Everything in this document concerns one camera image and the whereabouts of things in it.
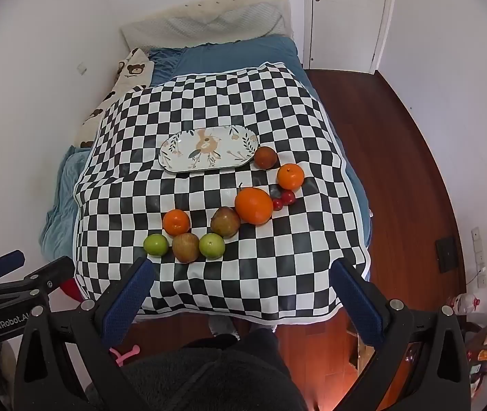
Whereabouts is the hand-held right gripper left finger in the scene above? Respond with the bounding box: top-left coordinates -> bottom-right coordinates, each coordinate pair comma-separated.
14,258 -> 155,411

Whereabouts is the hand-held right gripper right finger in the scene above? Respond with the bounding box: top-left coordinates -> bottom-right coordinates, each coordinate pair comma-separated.
330,258 -> 471,411

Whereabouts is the small green apple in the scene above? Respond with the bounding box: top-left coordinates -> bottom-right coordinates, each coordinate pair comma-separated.
198,233 -> 226,260
143,234 -> 169,258

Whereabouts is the red green apple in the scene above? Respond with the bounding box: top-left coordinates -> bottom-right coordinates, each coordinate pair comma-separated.
210,206 -> 241,239
172,232 -> 201,263

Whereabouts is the small orange tangerine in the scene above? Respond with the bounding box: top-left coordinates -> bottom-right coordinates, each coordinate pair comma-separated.
162,209 -> 191,236
277,163 -> 305,191

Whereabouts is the large orange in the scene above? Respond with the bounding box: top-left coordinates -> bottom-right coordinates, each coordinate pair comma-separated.
234,187 -> 274,226

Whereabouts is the floral oval plate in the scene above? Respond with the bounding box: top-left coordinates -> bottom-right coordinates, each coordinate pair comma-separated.
158,125 -> 258,174

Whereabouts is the red cloth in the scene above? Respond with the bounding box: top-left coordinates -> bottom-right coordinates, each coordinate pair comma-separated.
61,278 -> 86,302

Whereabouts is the cardboard box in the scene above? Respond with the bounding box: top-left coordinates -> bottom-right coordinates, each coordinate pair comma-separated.
346,325 -> 375,371

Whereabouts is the pink plastic item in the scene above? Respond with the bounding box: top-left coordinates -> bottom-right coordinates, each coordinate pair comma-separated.
109,346 -> 140,366

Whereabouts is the blue velvet blanket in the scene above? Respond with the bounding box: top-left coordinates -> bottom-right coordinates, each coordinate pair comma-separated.
39,145 -> 99,265

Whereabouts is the grey slipper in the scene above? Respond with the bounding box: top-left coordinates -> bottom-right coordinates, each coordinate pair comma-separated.
207,314 -> 240,341

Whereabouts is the person's black fleece clothing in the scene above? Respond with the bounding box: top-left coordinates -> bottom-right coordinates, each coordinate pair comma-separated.
85,329 -> 313,411

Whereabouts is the black white checkered cloth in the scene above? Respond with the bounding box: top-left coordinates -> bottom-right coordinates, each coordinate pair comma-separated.
73,62 -> 370,322

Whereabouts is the bear print pillow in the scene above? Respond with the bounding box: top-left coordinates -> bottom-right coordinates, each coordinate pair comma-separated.
73,48 -> 155,150

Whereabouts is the white door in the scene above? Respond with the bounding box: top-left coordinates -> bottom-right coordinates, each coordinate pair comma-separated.
310,0 -> 392,73

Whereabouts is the cream padded headboard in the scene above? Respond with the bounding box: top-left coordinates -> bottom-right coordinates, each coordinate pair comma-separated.
119,0 -> 293,50

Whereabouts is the black wall panel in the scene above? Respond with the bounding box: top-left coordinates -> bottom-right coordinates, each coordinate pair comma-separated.
436,237 -> 459,273

